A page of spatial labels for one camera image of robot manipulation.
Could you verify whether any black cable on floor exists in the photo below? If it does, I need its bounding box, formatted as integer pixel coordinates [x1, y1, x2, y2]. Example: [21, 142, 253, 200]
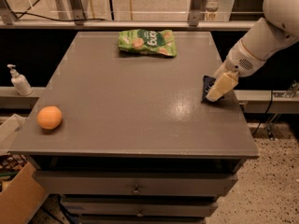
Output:
[250, 91, 275, 137]

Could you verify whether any dark blue snack bar wrapper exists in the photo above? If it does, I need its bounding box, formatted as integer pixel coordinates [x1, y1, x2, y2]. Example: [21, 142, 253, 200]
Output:
[202, 76, 216, 103]

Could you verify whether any green snack chip bag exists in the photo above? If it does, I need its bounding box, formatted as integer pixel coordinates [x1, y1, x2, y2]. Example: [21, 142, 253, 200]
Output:
[118, 29, 178, 57]

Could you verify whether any brown cardboard box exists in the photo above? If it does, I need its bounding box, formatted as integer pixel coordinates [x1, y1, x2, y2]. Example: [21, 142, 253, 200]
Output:
[0, 114, 48, 224]

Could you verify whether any black cable on railing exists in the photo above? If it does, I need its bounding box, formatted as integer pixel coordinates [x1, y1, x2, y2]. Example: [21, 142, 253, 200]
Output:
[12, 0, 107, 23]

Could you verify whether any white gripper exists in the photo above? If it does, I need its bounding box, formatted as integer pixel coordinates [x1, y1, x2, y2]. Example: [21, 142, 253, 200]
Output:
[206, 40, 268, 102]

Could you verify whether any orange round fruit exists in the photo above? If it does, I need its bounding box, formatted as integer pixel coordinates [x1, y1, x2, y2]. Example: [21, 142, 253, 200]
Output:
[36, 106, 63, 130]

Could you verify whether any grey drawer cabinet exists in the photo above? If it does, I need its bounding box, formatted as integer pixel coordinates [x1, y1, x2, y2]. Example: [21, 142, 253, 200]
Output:
[31, 155, 247, 224]

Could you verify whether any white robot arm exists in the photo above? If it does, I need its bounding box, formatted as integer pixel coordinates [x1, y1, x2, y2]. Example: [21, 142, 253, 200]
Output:
[202, 0, 299, 102]

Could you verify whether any white pump lotion bottle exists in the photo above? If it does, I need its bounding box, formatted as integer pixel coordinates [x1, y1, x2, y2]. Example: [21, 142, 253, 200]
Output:
[7, 64, 33, 96]

